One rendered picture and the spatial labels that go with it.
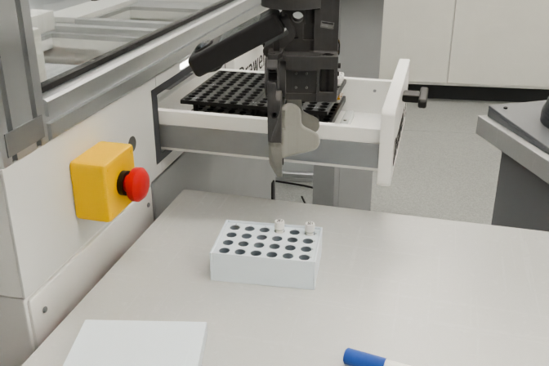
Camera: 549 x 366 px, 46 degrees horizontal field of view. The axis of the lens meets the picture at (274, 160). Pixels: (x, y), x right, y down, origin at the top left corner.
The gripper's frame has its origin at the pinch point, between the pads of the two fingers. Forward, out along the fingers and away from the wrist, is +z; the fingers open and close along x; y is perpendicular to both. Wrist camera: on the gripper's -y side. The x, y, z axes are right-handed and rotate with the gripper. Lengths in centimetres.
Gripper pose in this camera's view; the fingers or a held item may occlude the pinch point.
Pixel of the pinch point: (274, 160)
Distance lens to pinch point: 78.4
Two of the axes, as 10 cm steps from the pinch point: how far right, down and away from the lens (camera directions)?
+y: 10.0, 0.2, -0.5
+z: 0.0, 9.2, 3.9
